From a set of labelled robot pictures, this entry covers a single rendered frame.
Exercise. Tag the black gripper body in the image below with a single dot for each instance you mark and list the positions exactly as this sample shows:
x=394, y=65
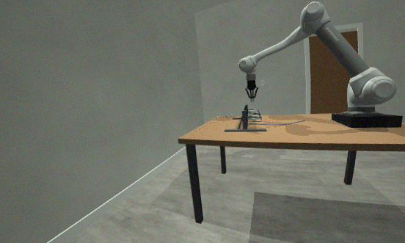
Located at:
x=251, y=84

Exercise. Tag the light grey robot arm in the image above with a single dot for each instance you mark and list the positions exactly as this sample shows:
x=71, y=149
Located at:
x=367, y=86

